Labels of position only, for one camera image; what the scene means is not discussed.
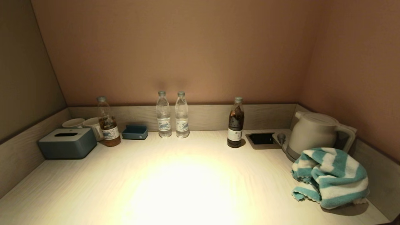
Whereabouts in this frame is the dark liquid plastic bottle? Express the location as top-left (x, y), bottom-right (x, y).
top-left (227, 97), bottom-right (245, 148)

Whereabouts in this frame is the teal white striped towel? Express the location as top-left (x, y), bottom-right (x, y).
top-left (291, 147), bottom-right (370, 210)

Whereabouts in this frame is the recessed black socket panel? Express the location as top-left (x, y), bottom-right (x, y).
top-left (246, 132), bottom-right (282, 150)

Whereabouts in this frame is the white electric kettle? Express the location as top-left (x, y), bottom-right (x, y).
top-left (287, 111), bottom-right (357, 161)

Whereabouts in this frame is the grey kettle base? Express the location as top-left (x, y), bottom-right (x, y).
top-left (285, 146), bottom-right (301, 163)

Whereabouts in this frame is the amber tea plastic bottle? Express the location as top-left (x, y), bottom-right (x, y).
top-left (96, 96), bottom-right (121, 147)

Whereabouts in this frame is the white ceramic mug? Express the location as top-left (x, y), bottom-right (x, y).
top-left (62, 118), bottom-right (85, 128)
top-left (82, 117), bottom-right (104, 142)

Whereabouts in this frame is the small blue plastic tray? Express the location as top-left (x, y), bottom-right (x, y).
top-left (122, 125), bottom-right (148, 140)

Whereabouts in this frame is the grey-blue tissue box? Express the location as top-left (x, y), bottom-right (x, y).
top-left (38, 128), bottom-right (97, 160)

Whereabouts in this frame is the clear water bottle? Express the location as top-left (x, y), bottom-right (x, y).
top-left (175, 91), bottom-right (190, 138)
top-left (156, 91), bottom-right (172, 138)

